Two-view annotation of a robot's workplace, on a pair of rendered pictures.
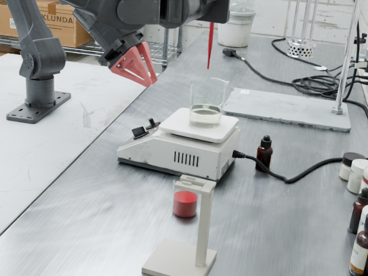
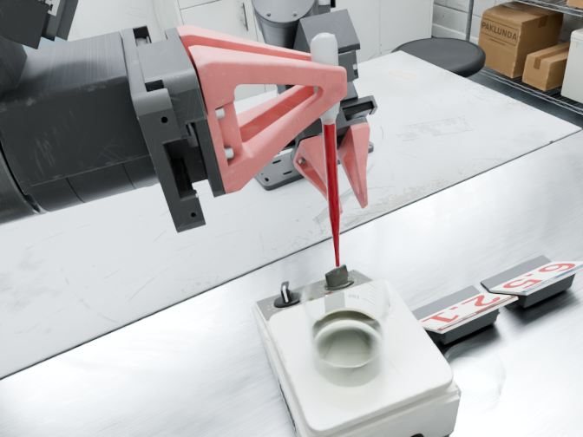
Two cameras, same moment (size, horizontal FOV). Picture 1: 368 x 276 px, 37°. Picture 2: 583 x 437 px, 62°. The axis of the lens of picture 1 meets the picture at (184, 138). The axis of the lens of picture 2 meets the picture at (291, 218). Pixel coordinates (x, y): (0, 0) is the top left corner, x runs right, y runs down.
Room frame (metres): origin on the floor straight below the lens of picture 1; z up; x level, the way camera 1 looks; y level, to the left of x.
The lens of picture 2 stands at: (0.78, -0.22, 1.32)
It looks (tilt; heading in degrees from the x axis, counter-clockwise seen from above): 38 degrees down; 57
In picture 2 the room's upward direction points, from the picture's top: 8 degrees counter-clockwise
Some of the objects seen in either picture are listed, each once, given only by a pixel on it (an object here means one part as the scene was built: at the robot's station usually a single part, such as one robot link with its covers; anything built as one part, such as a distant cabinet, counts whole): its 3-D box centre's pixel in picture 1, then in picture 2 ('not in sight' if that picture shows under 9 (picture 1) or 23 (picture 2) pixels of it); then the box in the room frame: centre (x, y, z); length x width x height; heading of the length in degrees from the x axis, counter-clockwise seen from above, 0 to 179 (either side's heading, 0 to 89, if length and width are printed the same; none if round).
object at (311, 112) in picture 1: (287, 107); not in sight; (1.31, -0.25, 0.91); 0.30 x 0.20 x 0.01; 79
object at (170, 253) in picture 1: (183, 223); not in sight; (0.62, -0.01, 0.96); 0.08 x 0.08 x 0.13; 72
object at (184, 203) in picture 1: (185, 195); not in sight; (0.76, -0.01, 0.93); 0.04 x 0.04 x 0.06
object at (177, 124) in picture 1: (199, 124); (354, 347); (0.94, -0.03, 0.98); 0.12 x 0.12 x 0.01; 71
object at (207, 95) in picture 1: (207, 104); (350, 330); (0.93, -0.04, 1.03); 0.07 x 0.06 x 0.08; 109
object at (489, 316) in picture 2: not in sight; (458, 307); (1.08, -0.03, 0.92); 0.09 x 0.06 x 0.04; 166
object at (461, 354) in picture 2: not in sight; (473, 373); (1.04, -0.08, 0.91); 0.06 x 0.06 x 0.02
